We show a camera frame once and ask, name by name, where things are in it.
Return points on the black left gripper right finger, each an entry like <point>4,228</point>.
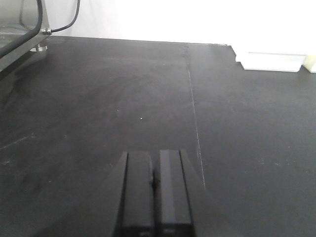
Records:
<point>172,206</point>

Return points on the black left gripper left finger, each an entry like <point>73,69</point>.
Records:
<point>136,211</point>

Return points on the left white storage bin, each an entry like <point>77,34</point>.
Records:
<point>266,61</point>

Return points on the white storage bin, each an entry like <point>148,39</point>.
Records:
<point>309,63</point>
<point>266,61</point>

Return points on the middle white storage bin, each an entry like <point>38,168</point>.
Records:
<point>309,63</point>

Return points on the stainless steel glove box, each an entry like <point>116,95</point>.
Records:
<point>22,25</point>

